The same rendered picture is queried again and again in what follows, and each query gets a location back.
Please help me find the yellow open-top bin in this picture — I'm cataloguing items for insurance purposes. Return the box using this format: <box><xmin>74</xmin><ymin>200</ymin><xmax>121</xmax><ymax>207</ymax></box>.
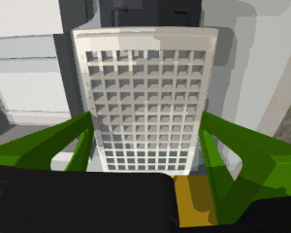
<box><xmin>174</xmin><ymin>176</ymin><xmax>217</xmax><ymax>227</ymax></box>

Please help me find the white multiwell plate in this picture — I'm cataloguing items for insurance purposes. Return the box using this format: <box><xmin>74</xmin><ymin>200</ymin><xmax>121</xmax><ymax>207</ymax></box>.
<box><xmin>73</xmin><ymin>26</ymin><xmax>218</xmax><ymax>176</ymax></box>

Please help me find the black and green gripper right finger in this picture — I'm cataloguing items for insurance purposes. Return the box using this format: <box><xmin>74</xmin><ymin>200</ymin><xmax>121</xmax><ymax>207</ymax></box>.
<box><xmin>198</xmin><ymin>111</ymin><xmax>291</xmax><ymax>225</ymax></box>

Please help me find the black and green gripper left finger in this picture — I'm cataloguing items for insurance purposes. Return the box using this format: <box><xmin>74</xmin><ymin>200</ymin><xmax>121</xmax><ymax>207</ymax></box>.
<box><xmin>0</xmin><ymin>111</ymin><xmax>94</xmax><ymax>172</ymax></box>

